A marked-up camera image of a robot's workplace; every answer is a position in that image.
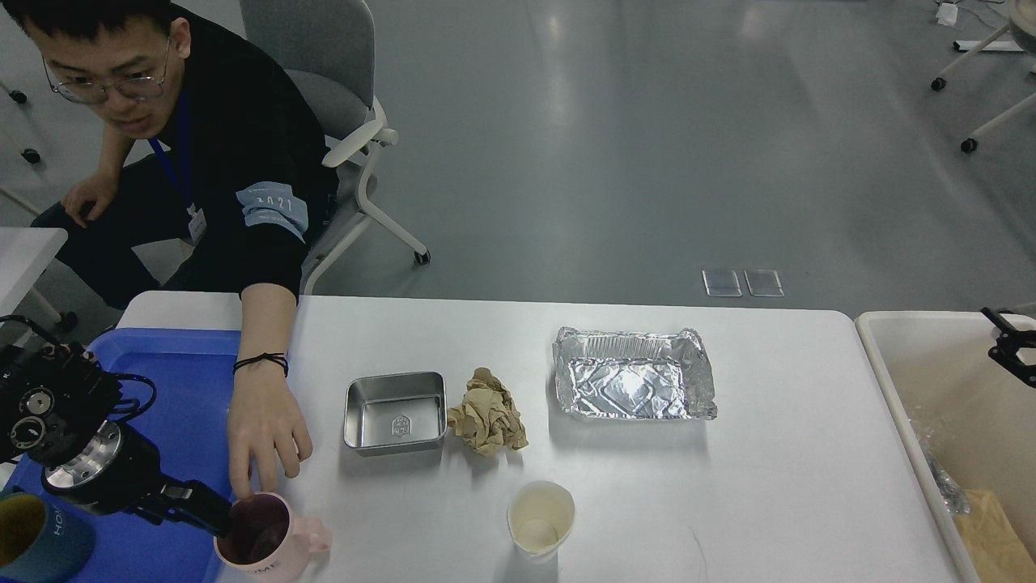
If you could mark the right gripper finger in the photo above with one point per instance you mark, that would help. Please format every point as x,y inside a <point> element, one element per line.
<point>1008,343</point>

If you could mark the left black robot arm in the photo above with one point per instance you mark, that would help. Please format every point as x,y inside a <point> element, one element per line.
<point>66,413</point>

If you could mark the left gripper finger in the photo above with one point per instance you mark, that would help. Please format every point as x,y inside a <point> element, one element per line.
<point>190,502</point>

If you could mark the person in black clothes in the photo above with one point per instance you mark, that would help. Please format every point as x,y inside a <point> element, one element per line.
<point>202,132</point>

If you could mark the white paper cup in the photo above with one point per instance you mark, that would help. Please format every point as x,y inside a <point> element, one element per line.
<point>540,518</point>

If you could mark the white plastic bin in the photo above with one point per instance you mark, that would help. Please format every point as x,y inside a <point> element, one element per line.
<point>968,428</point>

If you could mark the aluminium foil tray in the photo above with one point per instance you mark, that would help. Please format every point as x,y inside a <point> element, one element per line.
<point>633,376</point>

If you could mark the pink mug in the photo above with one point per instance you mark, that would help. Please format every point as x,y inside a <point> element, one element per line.
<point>268,541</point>

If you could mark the floor plate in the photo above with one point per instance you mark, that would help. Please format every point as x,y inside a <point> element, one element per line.
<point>723,283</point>
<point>764,282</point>

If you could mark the steel rectangular container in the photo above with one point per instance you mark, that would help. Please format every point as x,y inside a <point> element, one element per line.
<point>395,413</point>

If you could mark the blue mug yellow inside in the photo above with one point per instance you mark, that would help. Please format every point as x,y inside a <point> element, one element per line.
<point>42,541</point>

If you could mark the grey office chair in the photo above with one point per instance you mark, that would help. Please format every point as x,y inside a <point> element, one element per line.
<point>328,49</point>

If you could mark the right floor plate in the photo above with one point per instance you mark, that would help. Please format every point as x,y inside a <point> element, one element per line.
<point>764,282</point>

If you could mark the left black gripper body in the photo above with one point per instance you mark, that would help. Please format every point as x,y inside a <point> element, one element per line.
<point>118,471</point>

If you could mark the white side table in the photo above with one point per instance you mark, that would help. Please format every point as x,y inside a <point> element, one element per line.
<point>25,255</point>

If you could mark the left floor plate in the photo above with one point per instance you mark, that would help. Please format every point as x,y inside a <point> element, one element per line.
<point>723,283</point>

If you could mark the person's reaching hand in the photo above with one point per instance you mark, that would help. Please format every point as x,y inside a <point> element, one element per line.
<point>267,434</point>

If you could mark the crumpled brown paper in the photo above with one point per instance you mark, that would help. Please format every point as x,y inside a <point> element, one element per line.
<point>487,419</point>

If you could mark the blue plastic tray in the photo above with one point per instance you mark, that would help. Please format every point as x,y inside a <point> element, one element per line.
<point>192,373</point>

